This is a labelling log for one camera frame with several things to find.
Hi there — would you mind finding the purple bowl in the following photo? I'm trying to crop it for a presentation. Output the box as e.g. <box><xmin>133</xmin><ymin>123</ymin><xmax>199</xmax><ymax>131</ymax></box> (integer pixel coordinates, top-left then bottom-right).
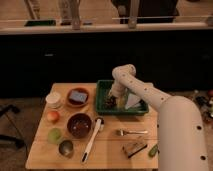
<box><xmin>67</xmin><ymin>113</ymin><xmax>92</xmax><ymax>139</ymax></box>

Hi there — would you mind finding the dark red grape bunch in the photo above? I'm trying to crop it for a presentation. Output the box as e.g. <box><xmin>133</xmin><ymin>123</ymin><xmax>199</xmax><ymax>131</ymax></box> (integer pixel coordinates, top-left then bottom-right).
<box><xmin>104</xmin><ymin>96</ymin><xmax>117</xmax><ymax>109</ymax></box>

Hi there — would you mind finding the small metal cup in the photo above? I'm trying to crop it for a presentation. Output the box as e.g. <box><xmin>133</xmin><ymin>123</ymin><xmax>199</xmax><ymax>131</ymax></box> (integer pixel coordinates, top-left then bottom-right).
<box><xmin>59</xmin><ymin>140</ymin><xmax>74</xmax><ymax>158</ymax></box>

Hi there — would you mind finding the white round container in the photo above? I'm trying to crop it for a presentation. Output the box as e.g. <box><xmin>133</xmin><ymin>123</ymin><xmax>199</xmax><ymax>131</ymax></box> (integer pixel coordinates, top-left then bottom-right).
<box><xmin>45</xmin><ymin>92</ymin><xmax>61</xmax><ymax>109</ymax></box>

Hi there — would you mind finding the green pepper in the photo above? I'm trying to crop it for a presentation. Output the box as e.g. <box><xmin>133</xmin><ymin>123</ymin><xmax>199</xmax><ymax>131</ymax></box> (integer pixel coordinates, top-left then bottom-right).
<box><xmin>148</xmin><ymin>144</ymin><xmax>158</xmax><ymax>158</ymax></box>

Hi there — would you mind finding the orange peach fruit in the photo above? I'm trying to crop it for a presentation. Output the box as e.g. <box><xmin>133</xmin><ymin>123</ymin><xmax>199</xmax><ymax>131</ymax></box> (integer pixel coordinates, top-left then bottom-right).
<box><xmin>47</xmin><ymin>111</ymin><xmax>60</xmax><ymax>123</ymax></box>

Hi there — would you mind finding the silver fork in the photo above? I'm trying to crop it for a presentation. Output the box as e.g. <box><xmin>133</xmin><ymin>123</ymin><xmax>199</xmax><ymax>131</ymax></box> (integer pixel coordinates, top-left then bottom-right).
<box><xmin>116</xmin><ymin>130</ymin><xmax>148</xmax><ymax>136</ymax></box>

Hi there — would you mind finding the blue sponge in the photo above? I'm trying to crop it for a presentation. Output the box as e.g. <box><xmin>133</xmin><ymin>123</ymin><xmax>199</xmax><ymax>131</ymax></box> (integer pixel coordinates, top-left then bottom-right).
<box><xmin>69</xmin><ymin>91</ymin><xmax>87</xmax><ymax>102</ymax></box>

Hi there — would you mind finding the brown bowl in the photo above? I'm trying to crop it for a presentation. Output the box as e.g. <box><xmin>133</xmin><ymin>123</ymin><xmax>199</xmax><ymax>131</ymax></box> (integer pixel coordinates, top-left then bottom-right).
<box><xmin>66</xmin><ymin>87</ymin><xmax>89</xmax><ymax>107</ymax></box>

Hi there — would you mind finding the white folded cloth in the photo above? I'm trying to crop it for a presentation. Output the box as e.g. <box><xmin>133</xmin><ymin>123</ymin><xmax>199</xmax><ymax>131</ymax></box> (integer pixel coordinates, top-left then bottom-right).
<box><xmin>125</xmin><ymin>93</ymin><xmax>141</xmax><ymax>109</ymax></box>

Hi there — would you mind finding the green plastic tray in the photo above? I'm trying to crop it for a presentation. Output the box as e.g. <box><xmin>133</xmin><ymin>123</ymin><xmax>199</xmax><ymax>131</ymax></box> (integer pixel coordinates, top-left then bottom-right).
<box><xmin>95</xmin><ymin>80</ymin><xmax>149</xmax><ymax>116</ymax></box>

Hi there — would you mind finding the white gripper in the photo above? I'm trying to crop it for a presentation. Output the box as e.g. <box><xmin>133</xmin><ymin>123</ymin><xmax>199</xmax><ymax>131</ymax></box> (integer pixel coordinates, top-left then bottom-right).
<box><xmin>109</xmin><ymin>81</ymin><xmax>128</xmax><ymax>109</ymax></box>

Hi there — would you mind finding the green apple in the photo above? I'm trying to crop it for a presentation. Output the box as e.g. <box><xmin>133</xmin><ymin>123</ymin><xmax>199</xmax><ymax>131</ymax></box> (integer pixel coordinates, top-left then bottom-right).
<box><xmin>47</xmin><ymin>128</ymin><xmax>62</xmax><ymax>144</ymax></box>

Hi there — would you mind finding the wooden folding table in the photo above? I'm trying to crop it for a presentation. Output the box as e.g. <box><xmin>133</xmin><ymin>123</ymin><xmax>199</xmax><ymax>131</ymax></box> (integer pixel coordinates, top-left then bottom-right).
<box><xmin>25</xmin><ymin>83</ymin><xmax>158</xmax><ymax>171</ymax></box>

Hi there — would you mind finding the wooden block with black base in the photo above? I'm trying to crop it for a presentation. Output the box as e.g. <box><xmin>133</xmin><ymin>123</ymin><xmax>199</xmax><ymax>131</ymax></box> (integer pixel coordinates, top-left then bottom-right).
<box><xmin>122</xmin><ymin>137</ymin><xmax>148</xmax><ymax>158</ymax></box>

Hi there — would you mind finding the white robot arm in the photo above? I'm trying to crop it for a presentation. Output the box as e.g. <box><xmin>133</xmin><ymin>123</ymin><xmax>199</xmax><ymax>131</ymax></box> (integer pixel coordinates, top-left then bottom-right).
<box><xmin>111</xmin><ymin>64</ymin><xmax>210</xmax><ymax>171</ymax></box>

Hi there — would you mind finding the black chair base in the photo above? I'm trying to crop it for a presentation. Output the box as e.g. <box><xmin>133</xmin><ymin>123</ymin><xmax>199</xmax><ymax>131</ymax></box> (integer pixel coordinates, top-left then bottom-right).
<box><xmin>0</xmin><ymin>104</ymin><xmax>28</xmax><ymax>150</ymax></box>

